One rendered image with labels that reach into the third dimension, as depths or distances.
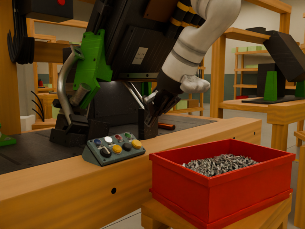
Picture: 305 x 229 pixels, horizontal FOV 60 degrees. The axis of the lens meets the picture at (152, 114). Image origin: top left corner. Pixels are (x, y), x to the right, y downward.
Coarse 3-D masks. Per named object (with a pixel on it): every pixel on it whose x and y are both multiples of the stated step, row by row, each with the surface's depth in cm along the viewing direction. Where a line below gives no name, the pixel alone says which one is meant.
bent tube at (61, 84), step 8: (72, 48) 90; (72, 56) 90; (80, 56) 90; (64, 64) 92; (72, 64) 92; (64, 72) 93; (64, 80) 94; (64, 88) 94; (64, 96) 91; (64, 104) 89; (64, 112) 87; (72, 112) 87
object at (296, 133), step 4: (304, 16) 402; (304, 36) 410; (304, 40) 409; (300, 44) 413; (304, 44) 400; (300, 48) 412; (304, 48) 409; (304, 52) 409; (300, 124) 423; (300, 128) 424; (296, 132) 424; (300, 132) 418; (304, 132) 412; (296, 136) 422; (300, 136) 407; (304, 136) 395; (296, 140) 431; (300, 140) 426; (304, 140) 394; (296, 144) 431; (300, 144) 427
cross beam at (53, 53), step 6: (36, 42) 117; (42, 42) 119; (48, 42) 121; (36, 48) 117; (42, 48) 119; (48, 48) 121; (54, 48) 123; (60, 48) 125; (36, 54) 117; (42, 54) 119; (48, 54) 121; (54, 54) 124; (60, 54) 126; (36, 60) 118; (42, 60) 120; (48, 60) 122; (54, 60) 124; (60, 60) 126
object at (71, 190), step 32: (192, 128) 113; (224, 128) 113; (256, 128) 133; (64, 160) 69; (128, 160) 69; (0, 192) 50; (32, 192) 51; (64, 192) 56; (96, 192) 62; (128, 192) 70; (0, 224) 47; (32, 224) 51; (64, 224) 57; (96, 224) 63
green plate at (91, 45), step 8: (88, 32) 92; (104, 32) 87; (88, 40) 91; (96, 40) 88; (80, 48) 94; (88, 48) 91; (96, 48) 87; (88, 56) 90; (96, 56) 87; (104, 56) 90; (80, 64) 92; (88, 64) 89; (96, 64) 86; (104, 64) 90; (80, 72) 91; (88, 72) 88; (96, 72) 86; (104, 72) 90; (112, 72) 93; (80, 80) 91; (88, 80) 88; (104, 80) 91
